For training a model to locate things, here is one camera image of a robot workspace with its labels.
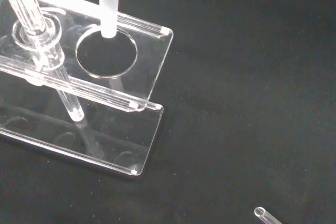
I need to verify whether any clear acrylic funnel stand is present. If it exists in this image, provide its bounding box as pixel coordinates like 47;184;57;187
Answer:
0;0;174;177

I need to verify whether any clear ribbed glass funnel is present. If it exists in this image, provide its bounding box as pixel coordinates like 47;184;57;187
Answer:
4;0;85;122

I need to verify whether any clear glass weighing funnel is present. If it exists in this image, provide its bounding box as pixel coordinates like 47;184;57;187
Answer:
254;206;283;224

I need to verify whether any black bench cloth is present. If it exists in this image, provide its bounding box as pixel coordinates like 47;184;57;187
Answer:
0;0;336;224

